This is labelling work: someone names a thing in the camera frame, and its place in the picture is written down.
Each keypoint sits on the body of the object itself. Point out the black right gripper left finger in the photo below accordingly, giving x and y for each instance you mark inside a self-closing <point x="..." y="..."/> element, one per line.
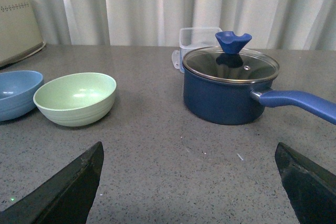
<point x="67" y="197"/>

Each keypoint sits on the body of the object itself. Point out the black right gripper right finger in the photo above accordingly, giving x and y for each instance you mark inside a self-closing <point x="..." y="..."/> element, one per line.
<point x="309" y="187"/>

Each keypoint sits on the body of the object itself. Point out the green bowl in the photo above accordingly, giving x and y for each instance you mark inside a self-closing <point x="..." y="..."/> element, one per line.
<point x="77" y="99"/>

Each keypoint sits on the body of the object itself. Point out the blue bowl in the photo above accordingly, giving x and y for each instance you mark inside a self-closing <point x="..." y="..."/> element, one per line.
<point x="17" y="91"/>

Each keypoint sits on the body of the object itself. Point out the dark blue saucepan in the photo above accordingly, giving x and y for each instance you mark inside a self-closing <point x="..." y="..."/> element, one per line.
<point x="236" y="104"/>

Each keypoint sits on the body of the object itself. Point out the glass lid with blue knob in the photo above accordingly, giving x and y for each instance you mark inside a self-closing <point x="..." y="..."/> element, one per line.
<point x="230" y="62"/>

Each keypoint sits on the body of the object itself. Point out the cream toaster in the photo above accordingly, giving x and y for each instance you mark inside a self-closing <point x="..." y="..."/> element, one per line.
<point x="20" y="33"/>

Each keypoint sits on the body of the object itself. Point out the white curtain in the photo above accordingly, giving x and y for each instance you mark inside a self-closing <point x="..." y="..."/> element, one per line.
<point x="273" y="24"/>

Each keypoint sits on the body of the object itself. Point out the clear plastic food container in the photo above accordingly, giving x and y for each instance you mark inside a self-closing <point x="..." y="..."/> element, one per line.
<point x="192" y="38"/>

